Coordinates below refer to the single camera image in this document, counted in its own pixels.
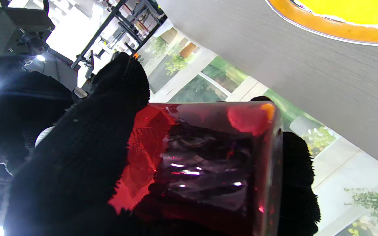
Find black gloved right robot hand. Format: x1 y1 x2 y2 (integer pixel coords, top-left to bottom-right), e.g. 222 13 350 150
0 56 78 174

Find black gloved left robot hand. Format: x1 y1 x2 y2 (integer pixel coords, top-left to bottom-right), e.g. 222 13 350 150
4 52 321 236

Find white ribbed bottle cap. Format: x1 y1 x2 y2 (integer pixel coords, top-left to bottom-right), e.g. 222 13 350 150
35 126 55 148

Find red transparent sample bottle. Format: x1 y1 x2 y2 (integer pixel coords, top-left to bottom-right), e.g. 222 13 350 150
109 101 283 236

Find steel kidney-shaped tray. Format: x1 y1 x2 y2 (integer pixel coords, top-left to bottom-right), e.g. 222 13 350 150
265 0 378 46

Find cluttered background shelf rack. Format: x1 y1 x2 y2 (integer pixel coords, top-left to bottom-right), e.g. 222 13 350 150
91 0 168 59

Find printed garden window backdrop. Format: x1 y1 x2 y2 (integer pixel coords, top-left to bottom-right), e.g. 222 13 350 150
140 26 378 236

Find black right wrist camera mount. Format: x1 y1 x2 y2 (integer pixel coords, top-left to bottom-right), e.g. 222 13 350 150
0 7 55 56

